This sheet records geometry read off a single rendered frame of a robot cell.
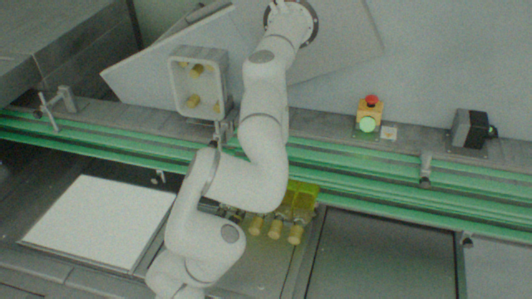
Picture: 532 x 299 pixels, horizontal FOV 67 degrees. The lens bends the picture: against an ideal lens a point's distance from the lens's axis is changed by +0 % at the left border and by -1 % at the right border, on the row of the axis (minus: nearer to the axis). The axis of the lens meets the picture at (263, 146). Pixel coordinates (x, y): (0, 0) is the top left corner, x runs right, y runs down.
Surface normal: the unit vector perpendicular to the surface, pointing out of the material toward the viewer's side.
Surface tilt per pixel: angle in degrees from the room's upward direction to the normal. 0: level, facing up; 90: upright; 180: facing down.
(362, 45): 3
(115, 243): 90
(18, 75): 90
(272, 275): 90
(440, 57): 0
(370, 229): 90
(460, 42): 0
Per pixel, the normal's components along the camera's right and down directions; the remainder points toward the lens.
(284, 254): -0.04, -0.76
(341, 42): -0.28, 0.67
